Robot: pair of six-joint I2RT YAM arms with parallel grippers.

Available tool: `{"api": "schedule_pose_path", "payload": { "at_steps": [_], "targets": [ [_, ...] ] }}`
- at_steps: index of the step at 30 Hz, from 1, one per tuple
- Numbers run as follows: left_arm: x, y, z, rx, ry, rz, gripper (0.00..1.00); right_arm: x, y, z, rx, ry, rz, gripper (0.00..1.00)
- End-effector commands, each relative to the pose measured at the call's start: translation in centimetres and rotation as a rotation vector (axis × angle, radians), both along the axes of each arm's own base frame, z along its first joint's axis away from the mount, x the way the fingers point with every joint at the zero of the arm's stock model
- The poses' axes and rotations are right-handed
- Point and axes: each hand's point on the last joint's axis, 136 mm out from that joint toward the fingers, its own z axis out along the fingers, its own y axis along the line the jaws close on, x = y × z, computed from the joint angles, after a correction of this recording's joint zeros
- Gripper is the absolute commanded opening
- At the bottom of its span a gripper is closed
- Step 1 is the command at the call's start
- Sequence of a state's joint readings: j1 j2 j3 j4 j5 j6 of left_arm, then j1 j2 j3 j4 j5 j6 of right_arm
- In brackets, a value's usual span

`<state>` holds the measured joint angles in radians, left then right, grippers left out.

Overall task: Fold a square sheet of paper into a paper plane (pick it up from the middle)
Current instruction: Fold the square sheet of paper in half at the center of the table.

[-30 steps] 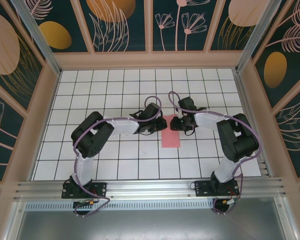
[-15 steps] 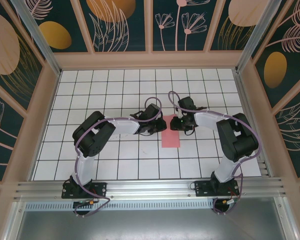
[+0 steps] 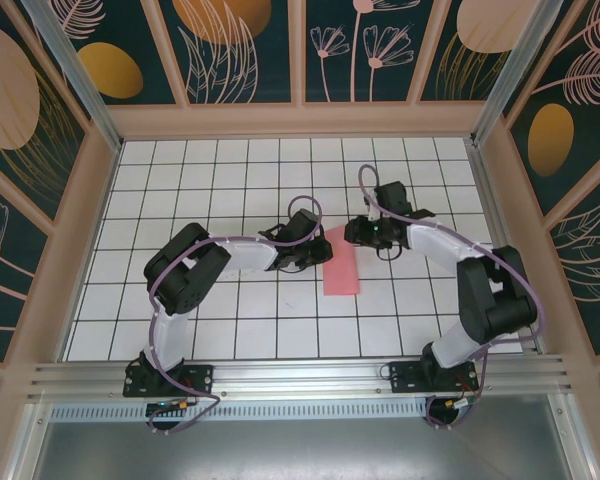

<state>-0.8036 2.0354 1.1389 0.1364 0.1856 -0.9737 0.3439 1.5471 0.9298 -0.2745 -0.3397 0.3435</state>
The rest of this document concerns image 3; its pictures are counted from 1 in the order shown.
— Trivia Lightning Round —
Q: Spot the pink cloth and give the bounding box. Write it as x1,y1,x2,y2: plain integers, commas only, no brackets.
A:
322,224,361,297

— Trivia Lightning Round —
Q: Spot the grey metal sheet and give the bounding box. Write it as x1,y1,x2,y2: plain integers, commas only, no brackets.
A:
29,394,576,480

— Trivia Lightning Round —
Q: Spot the small controller board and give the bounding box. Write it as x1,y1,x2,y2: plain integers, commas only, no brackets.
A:
442,394,481,412
146,398,191,416

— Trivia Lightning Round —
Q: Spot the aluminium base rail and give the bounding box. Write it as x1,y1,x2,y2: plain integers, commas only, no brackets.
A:
26,353,576,403

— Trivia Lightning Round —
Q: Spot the aluminium side rail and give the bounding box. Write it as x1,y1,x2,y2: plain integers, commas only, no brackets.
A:
467,139,549,357

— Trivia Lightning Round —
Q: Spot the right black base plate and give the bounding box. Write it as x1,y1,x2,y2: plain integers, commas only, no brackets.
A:
388,360,479,396

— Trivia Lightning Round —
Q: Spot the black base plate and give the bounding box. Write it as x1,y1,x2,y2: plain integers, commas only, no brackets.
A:
123,363,215,399
388,360,479,396

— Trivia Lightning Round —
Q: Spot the slotted grey cable duct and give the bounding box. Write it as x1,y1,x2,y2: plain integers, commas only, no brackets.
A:
49,402,431,422

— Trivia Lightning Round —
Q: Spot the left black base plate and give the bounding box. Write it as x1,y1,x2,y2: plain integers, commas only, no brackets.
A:
123,363,215,399

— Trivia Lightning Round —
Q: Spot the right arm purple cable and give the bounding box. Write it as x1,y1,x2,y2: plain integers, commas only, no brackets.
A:
357,164,541,432

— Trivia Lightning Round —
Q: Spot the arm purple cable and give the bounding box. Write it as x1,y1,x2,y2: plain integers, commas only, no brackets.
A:
357,164,541,432
147,195,323,436

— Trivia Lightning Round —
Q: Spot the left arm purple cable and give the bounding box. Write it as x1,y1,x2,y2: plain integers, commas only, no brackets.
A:
147,195,323,436

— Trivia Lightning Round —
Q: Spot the aluminium corner post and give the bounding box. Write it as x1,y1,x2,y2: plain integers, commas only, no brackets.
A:
22,0,124,151
471,0,562,147

